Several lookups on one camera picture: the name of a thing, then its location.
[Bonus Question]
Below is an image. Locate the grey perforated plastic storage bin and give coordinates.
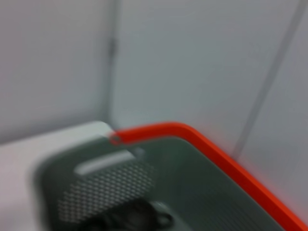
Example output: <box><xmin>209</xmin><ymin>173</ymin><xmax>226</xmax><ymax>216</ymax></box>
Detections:
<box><xmin>31</xmin><ymin>120</ymin><xmax>308</xmax><ymax>231</ymax></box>

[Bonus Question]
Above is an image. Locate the black clay teapot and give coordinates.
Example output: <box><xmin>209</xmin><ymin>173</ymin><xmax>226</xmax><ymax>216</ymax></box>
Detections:
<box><xmin>86</xmin><ymin>198</ymin><xmax>174</xmax><ymax>231</ymax></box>

